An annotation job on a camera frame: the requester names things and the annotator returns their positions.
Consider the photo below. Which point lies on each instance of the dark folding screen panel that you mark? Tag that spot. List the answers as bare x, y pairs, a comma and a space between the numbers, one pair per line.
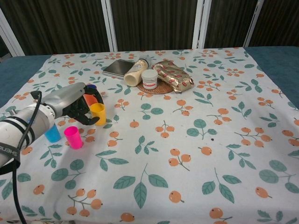
280, 23
151, 23
60, 25
229, 23

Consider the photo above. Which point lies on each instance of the small white lidded jar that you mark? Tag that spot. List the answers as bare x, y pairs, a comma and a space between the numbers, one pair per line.
149, 79

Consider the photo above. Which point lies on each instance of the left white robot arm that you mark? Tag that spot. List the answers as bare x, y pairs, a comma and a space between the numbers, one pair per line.
21, 126

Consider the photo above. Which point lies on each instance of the yellow plastic cup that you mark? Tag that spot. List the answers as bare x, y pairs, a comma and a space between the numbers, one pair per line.
99, 114

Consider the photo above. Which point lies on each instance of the orange plastic cup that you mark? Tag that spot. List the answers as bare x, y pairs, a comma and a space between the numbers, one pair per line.
90, 100

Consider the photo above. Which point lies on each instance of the pink plastic cup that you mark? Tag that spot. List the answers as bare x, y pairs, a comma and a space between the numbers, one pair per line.
73, 138

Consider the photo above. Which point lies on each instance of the floral print tablecloth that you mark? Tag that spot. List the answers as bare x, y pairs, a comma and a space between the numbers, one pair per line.
187, 140

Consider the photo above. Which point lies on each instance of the purple plastic cup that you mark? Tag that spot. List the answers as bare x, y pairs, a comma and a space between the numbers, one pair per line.
92, 86

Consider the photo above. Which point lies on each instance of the round woven rattan coaster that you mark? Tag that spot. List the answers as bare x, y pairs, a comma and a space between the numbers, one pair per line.
163, 89

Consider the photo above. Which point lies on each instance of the cream squeeze sauce bottle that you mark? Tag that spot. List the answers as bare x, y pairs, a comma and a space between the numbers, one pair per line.
136, 71

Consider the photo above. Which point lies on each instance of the gold foil snack package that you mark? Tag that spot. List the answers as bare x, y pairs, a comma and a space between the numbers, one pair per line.
172, 74

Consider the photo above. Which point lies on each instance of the light blue plastic cup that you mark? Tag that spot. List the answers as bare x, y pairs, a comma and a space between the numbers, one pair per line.
53, 135

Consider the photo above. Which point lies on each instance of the flat silver metal case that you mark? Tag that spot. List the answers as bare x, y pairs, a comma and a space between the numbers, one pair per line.
118, 67

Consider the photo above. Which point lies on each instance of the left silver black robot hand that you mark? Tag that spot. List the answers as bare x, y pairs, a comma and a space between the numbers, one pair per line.
63, 98

